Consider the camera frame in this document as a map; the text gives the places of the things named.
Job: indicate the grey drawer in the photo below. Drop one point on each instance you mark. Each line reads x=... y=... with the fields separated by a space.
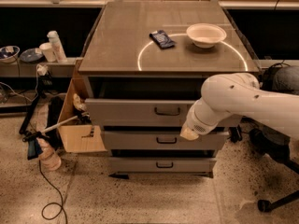
x=162 y=165
x=138 y=113
x=162 y=140

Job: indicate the person leg in jeans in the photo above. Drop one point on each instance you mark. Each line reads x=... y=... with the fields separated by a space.
x=286 y=80

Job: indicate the blue plate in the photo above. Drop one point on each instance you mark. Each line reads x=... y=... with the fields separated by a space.
x=32 y=55

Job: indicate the white cylindrical bottle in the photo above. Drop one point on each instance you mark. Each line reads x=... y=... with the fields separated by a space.
x=57 y=46

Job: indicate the blue patterned bowl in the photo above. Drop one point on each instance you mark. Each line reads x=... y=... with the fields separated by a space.
x=9 y=54

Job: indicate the dark blue snack packet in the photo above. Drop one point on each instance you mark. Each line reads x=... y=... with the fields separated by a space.
x=161 y=38

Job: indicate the black tripod leg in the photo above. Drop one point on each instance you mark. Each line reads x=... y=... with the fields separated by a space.
x=31 y=108

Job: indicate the white power adapter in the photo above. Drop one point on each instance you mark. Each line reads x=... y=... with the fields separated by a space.
x=42 y=70

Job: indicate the grey bottom drawer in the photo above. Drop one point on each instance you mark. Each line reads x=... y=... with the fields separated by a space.
x=162 y=165

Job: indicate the white paper cup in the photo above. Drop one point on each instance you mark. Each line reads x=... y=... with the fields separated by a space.
x=47 y=51

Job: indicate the grey middle drawer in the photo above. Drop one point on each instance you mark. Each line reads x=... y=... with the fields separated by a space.
x=162 y=140

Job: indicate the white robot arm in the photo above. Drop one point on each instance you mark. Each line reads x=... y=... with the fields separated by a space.
x=239 y=94

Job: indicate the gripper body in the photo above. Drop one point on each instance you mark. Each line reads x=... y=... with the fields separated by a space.
x=195 y=124

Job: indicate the white bowl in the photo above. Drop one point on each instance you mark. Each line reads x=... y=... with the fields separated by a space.
x=205 y=35

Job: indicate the crumpled paper in box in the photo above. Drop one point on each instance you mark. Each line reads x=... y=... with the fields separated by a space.
x=78 y=103

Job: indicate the cardboard box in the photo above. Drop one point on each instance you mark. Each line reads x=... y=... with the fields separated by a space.
x=78 y=136

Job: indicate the grabber tool with blue handle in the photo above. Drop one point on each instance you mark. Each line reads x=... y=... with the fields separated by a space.
x=34 y=149

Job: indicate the grey drawer cabinet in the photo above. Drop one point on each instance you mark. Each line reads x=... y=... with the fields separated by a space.
x=123 y=62

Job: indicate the grey top drawer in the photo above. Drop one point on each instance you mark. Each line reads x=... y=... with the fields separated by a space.
x=138 y=113

